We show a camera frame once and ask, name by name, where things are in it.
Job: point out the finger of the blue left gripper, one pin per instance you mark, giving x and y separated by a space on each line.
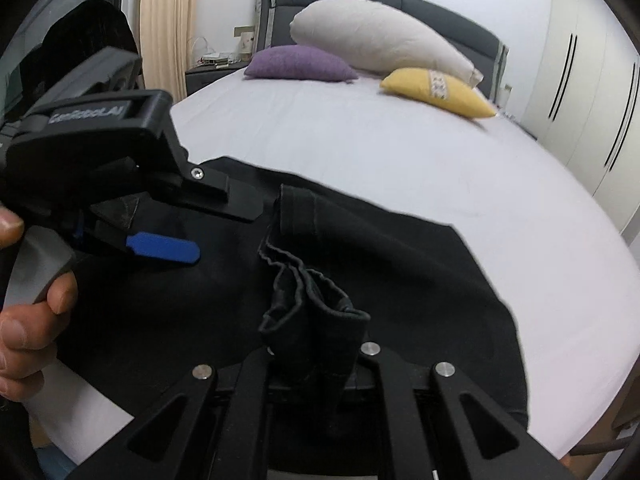
167 248

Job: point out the black denim pants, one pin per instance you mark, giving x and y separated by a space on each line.
314 277

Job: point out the person's left hand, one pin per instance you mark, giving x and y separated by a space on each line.
28 333

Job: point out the black hanging clothes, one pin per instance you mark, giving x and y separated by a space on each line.
88 28

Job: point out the dark nightstand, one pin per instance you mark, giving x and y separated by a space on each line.
210 70

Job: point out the beige curtain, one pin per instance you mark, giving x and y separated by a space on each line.
166 31

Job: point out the purple pillow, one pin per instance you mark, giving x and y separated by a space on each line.
299 63

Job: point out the white long pillow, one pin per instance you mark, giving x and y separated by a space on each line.
371 36

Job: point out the yellow pillow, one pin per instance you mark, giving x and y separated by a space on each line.
439 90

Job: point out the white wardrobe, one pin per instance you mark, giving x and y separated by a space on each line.
584 108

